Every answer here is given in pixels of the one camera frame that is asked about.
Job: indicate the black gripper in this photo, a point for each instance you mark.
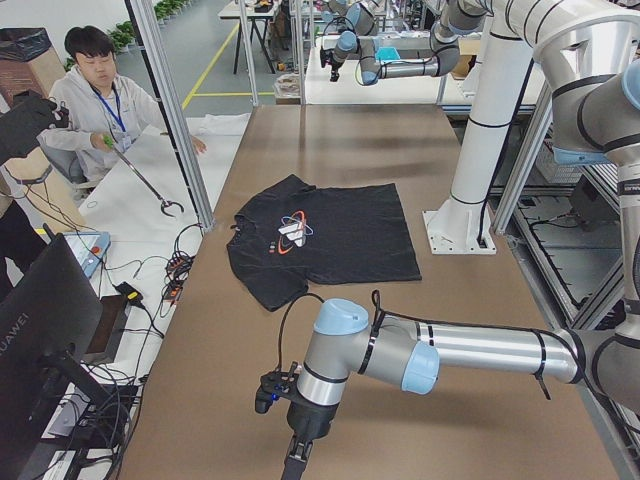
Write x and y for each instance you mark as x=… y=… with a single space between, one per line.
x=333 y=63
x=306 y=419

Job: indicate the black graphic t-shirt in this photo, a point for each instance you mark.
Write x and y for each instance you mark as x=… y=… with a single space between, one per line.
x=293 y=234

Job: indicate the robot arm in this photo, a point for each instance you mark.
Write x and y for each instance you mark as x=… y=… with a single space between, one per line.
x=345 y=340
x=432 y=53

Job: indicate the blue plastic tray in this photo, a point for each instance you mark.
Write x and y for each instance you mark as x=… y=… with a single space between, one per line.
x=386 y=55

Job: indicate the white cloth on table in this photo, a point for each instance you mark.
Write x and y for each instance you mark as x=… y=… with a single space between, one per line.
x=223 y=125

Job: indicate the white central robot column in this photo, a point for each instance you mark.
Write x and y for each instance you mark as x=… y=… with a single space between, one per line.
x=461 y=225

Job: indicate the red black usb hub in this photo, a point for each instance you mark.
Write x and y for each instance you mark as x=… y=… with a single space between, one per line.
x=176 y=274

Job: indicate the black power adapter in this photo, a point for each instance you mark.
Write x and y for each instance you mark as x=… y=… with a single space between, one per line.
x=133 y=295

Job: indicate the metal reacher grabber tool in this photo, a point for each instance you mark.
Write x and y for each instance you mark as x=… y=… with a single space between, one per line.
x=164 y=203

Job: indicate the seated person in hoodie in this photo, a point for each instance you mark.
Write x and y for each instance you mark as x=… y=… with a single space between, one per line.
x=100 y=102

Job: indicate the black Huawei monitor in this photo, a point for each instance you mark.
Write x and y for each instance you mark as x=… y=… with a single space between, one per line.
x=47 y=323

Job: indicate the teach pendant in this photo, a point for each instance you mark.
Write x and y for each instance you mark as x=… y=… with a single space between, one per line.
x=89 y=248

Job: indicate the cardboard box with bag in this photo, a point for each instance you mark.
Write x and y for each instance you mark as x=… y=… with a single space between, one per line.
x=29 y=63

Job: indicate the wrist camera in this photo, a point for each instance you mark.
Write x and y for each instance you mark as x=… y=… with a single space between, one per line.
x=325 y=57
x=274 y=385

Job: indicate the aluminium frame post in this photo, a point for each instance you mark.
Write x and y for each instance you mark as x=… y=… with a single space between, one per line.
x=148 y=37

